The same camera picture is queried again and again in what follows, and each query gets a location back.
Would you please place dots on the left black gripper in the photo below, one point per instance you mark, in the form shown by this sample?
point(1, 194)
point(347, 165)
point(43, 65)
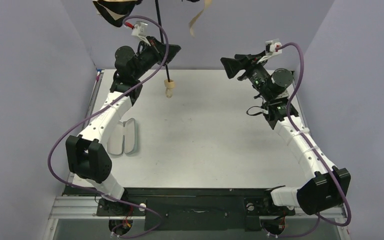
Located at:
point(157, 49)

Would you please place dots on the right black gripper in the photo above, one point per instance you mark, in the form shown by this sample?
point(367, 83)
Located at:
point(243, 68)

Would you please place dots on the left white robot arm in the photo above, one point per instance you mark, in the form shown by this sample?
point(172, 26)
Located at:
point(86, 153)

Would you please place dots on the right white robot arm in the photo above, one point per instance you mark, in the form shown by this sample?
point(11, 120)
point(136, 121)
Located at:
point(327, 185)

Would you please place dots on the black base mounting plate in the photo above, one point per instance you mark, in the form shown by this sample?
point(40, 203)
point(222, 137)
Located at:
point(197, 209)

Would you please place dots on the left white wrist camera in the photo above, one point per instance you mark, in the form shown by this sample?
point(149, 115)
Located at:
point(139, 31)

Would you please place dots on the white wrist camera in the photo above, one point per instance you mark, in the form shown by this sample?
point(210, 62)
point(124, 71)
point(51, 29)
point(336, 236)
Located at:
point(139, 31)
point(271, 50)

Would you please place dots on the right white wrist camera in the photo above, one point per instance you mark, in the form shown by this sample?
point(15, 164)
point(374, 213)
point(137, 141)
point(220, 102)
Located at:
point(271, 50)

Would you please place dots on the aluminium rail frame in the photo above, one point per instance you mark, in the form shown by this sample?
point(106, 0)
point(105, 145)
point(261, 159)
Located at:
point(85, 208)

